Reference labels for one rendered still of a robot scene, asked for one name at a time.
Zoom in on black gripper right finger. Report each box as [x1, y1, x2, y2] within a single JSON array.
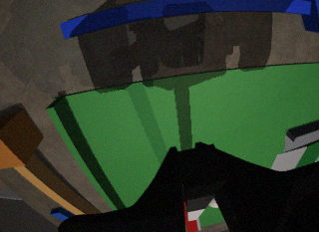
[[214, 148, 319, 232]]

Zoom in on green mat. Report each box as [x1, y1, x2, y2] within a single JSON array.
[[63, 62, 319, 207]]

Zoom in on grey ball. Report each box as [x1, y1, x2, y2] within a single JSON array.
[[208, 199, 218, 208]]

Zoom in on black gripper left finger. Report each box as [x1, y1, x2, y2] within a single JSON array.
[[57, 145, 186, 232]]

